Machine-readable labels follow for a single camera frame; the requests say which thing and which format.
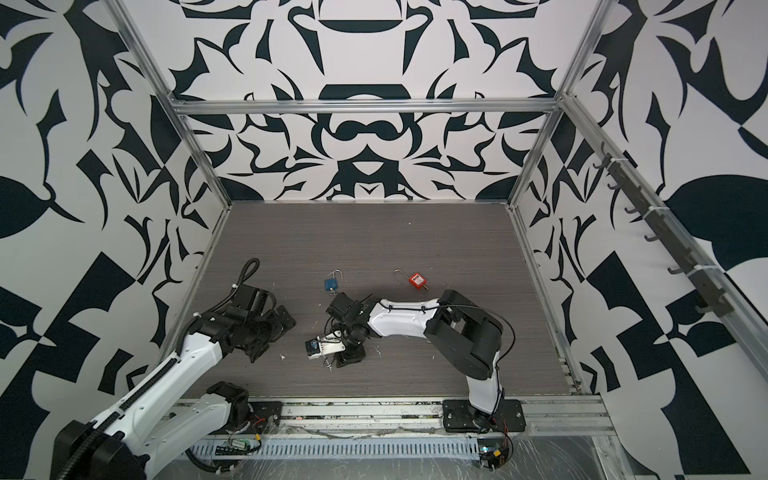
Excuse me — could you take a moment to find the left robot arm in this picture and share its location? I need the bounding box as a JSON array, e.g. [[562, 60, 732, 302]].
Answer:
[[50, 258, 296, 479]]

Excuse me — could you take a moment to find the red padlock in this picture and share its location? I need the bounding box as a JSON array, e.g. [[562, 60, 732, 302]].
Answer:
[[393, 269, 429, 291]]

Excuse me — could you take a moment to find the aluminium mounting rail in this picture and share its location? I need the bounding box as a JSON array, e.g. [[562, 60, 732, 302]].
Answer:
[[263, 395, 616, 439]]

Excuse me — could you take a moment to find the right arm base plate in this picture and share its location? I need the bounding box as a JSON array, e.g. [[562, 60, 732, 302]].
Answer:
[[442, 399, 527, 433]]

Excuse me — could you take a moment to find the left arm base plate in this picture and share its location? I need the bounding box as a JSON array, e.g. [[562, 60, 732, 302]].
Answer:
[[246, 400, 283, 433]]

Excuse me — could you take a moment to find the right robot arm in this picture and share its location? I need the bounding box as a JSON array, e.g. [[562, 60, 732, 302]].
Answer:
[[305, 290, 504, 429]]

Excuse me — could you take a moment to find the right green circuit board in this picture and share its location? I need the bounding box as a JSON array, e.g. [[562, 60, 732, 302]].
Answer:
[[478, 441, 513, 470]]

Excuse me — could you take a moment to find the left green circuit board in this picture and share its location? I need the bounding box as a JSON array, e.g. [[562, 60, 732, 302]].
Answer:
[[215, 435, 262, 456]]

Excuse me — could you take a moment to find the green circuit board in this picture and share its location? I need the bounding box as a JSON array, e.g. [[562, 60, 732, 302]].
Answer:
[[478, 441, 513, 470], [215, 435, 262, 456]]

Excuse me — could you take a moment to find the blue padlock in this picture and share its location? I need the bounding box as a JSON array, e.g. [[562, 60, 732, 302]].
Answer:
[[324, 269, 343, 295]]

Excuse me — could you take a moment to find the white slotted cable duct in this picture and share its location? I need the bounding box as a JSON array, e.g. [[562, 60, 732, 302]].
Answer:
[[191, 437, 481, 461]]

